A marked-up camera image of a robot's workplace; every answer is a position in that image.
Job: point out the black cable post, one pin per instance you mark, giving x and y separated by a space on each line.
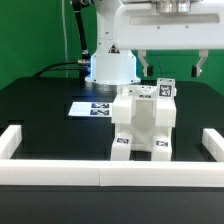
77 6

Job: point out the white marker base sheet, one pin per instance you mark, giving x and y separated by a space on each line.
90 109

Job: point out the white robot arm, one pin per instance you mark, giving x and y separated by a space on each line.
110 65

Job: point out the white tagged cube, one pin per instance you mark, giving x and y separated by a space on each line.
166 88

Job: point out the white chair back frame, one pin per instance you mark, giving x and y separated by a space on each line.
139 103

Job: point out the white U-shaped fence wall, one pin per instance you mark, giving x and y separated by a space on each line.
101 173

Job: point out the white chair seat part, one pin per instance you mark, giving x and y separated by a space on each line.
143 134

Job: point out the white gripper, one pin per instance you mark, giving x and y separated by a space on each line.
142 27

